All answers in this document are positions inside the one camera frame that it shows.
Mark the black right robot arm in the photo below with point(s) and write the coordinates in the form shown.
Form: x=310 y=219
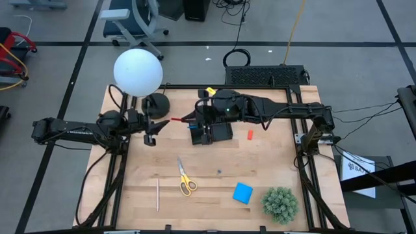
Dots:
x=292 y=109

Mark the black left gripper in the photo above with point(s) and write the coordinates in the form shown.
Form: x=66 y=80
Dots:
x=136 y=123

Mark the natural wood pencil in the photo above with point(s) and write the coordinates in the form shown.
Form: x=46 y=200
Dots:
x=157 y=195

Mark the white printed paper sheet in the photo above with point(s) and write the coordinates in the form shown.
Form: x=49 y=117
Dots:
x=357 y=175

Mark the blue sticky note pad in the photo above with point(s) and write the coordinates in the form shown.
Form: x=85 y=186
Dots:
x=242 y=193

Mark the black mesh desk organizer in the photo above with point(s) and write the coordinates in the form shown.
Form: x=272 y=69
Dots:
x=222 y=133

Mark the black aluminium table frame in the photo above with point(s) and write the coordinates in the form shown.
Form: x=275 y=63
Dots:
x=182 y=86

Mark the black box on floor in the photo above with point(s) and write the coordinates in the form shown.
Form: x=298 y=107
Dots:
x=196 y=9

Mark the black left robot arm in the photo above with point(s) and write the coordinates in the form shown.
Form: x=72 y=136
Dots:
x=74 y=130

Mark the white globe table lamp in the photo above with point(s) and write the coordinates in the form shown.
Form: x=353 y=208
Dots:
x=138 y=73

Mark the orange eraser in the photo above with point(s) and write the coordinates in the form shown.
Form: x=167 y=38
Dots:
x=250 y=135

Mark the black furniture piece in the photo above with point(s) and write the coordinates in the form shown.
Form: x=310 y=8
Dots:
x=408 y=107

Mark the red and black cart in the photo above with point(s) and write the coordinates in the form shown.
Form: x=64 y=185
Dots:
x=9 y=44

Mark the blue grey office chair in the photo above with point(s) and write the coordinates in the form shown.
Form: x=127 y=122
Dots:
x=118 y=27

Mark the red pencil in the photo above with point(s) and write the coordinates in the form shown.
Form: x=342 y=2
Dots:
x=177 y=119

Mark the black mesh computer case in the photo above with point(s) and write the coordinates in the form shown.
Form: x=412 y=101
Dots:
x=260 y=75

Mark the small potted green plant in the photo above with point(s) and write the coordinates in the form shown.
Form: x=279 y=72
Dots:
x=280 y=205

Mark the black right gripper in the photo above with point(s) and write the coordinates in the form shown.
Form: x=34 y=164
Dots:
x=224 y=107

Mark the black side stand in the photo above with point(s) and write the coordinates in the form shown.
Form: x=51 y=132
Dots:
x=390 y=174

